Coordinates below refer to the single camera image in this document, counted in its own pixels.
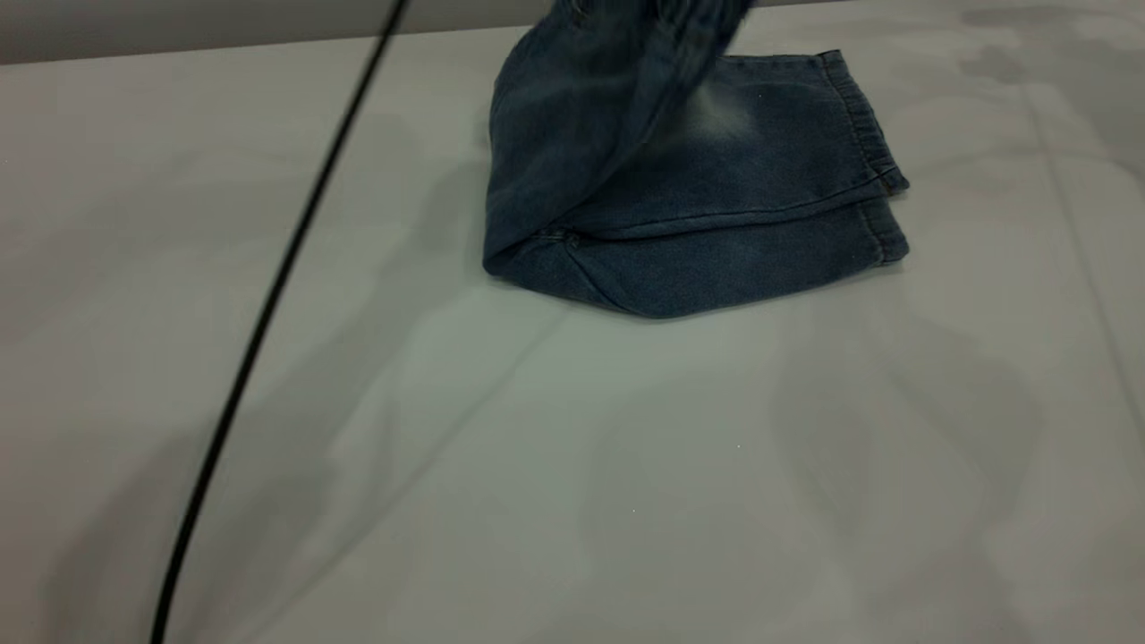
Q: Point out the blue denim shorts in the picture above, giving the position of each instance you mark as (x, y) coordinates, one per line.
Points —
(716, 233)

